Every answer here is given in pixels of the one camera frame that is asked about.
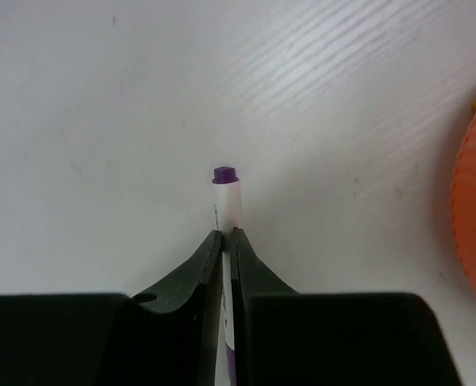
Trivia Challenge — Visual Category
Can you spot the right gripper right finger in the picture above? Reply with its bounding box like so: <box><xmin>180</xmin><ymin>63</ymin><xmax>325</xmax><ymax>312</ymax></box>
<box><xmin>229</xmin><ymin>228</ymin><xmax>298</xmax><ymax>385</ymax></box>

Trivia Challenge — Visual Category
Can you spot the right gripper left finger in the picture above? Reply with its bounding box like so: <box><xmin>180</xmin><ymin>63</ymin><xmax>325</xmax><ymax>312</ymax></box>
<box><xmin>132</xmin><ymin>231</ymin><xmax>223</xmax><ymax>385</ymax></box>

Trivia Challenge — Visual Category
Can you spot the white marker purple cap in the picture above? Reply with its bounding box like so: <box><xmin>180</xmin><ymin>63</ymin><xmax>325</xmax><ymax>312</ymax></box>
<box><xmin>211</xmin><ymin>166</ymin><xmax>243</xmax><ymax>385</ymax></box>

